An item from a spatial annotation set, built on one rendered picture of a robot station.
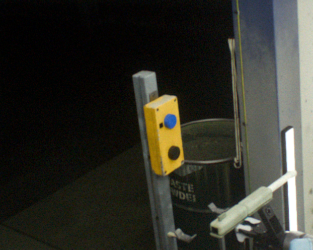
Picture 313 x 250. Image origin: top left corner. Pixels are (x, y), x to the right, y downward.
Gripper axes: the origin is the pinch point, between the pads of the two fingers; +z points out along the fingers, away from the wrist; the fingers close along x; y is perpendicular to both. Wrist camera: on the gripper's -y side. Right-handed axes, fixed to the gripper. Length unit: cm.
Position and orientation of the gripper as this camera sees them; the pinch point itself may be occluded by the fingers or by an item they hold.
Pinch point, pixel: (235, 220)
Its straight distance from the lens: 214.8
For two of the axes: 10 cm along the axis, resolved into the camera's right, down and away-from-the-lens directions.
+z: -7.6, -1.6, 6.3
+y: 1.2, 9.2, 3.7
